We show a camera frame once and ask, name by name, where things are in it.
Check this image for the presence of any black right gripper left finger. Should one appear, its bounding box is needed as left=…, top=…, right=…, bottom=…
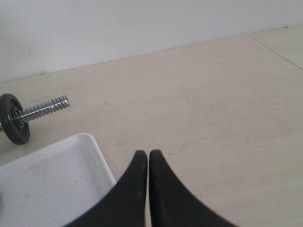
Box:
left=66, top=150, right=147, bottom=227

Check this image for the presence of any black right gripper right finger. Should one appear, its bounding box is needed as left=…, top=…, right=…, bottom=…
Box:
left=149, top=150, right=233, bottom=227

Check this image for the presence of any chrome threaded dumbbell bar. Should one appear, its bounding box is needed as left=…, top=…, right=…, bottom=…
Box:
left=12, top=95, right=70, bottom=124

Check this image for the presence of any white rectangular tray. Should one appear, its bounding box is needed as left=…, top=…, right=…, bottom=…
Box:
left=0, top=133, right=116, bottom=227

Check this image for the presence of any black plate on bar right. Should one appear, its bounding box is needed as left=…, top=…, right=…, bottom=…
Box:
left=0, top=94, right=30, bottom=145

